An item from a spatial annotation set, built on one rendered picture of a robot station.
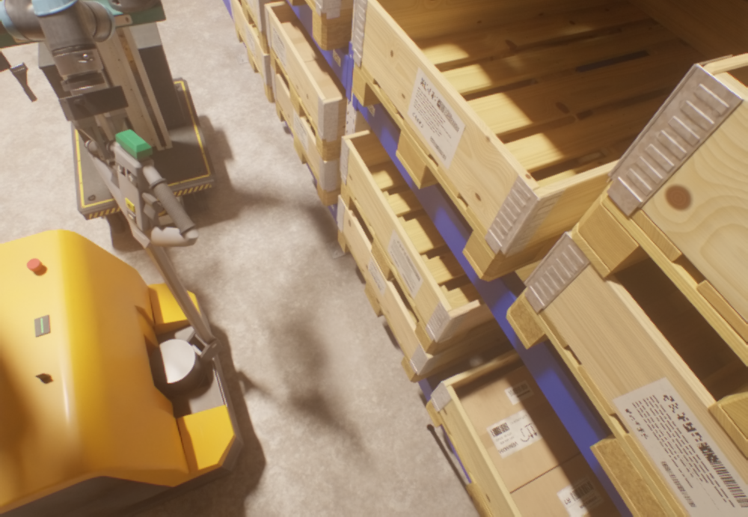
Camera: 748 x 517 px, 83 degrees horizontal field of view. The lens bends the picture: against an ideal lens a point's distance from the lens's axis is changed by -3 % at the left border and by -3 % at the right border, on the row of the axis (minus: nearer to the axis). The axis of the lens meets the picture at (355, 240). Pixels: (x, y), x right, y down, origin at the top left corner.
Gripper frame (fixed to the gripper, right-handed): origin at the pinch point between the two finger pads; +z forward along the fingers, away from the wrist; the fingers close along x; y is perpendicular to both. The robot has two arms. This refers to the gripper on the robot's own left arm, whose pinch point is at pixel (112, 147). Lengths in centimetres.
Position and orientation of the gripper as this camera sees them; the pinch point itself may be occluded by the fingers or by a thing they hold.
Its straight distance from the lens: 121.1
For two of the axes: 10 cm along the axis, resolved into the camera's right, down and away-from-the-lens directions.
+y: 7.8, 1.5, -6.0
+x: 6.0, -4.4, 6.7
